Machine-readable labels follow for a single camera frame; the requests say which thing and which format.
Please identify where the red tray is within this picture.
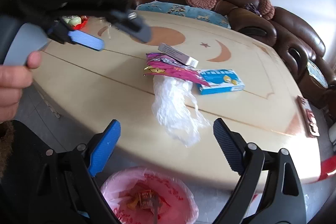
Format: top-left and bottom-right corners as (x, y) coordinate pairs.
(61, 15), (89, 30)

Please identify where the phone with pink case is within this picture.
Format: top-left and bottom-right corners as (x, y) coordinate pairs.
(297, 95), (320, 138)

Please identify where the trash bin with pink liner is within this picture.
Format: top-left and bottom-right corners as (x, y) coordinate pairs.
(100, 166), (199, 224)

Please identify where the clear plastic bag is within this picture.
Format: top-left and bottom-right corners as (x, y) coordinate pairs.
(151, 77), (211, 147)

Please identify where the blue medicine box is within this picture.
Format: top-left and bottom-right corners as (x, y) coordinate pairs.
(196, 69), (245, 96)

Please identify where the person's left hand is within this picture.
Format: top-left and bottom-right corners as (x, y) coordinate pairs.
(0, 51), (42, 124)

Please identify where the pink snack bag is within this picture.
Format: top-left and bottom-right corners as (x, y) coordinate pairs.
(143, 52), (211, 87)

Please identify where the brown cigarette box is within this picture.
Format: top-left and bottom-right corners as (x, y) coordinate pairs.
(138, 189), (156, 210)

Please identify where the cream wooden coffee table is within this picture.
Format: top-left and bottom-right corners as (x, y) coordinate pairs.
(26, 10), (332, 194)

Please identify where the purple cloth bundle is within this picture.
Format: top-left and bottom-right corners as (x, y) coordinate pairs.
(244, 3), (260, 16)

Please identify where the blue printed sofa cover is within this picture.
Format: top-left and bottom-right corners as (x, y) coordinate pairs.
(136, 1), (232, 30)

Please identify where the brown leather armchair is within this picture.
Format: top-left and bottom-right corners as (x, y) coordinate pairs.
(272, 6), (336, 109)

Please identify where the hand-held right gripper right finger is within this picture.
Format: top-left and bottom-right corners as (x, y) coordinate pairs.
(213, 118), (306, 224)

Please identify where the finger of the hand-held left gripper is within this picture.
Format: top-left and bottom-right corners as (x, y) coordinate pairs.
(110, 10), (152, 43)
(48, 22), (106, 52)

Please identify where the blue armchair seat cover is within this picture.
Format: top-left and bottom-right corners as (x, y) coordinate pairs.
(307, 60), (329, 88)

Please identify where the grey white carton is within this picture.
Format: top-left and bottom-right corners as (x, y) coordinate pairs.
(158, 43), (199, 68)

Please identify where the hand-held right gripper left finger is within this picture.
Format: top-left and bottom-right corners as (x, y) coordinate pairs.
(31, 119), (121, 224)

